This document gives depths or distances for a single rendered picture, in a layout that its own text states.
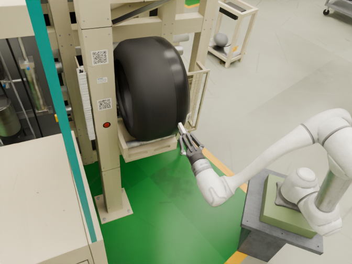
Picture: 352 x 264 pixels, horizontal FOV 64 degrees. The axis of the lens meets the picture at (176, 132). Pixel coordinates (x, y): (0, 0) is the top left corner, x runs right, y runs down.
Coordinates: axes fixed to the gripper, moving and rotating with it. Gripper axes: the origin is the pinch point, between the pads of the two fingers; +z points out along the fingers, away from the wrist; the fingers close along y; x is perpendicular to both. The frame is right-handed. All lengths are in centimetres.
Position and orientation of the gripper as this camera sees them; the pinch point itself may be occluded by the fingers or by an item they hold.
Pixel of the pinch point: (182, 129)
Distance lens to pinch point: 143.1
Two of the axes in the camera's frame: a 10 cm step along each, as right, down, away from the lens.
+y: -9.1, 2.3, -3.5
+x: -1.6, 5.8, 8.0
